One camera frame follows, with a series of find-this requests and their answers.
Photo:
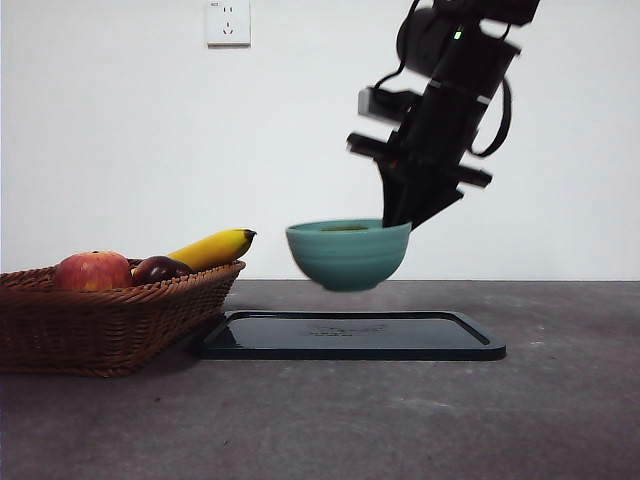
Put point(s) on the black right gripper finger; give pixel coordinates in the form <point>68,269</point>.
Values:
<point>425,202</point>
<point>391,200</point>

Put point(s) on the green avocado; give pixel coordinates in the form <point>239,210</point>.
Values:
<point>342,229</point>

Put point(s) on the teal ceramic bowl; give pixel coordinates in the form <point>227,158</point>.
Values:
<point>350,260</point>

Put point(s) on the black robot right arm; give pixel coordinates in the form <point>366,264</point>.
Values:
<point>470,55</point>

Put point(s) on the black rectangular tray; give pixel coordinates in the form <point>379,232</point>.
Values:
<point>350,345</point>

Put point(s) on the yellow banana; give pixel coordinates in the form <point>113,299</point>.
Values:
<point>210,250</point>

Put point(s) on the dark red plum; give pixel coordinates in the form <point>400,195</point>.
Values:
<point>160,270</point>

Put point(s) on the red apple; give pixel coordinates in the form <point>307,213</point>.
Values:
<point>95,270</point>

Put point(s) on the brown wicker basket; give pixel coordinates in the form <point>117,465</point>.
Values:
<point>100,330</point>

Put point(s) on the pale grey camera box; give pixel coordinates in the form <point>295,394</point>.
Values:
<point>367,102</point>

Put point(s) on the white wall socket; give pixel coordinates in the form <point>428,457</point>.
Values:
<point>228,25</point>

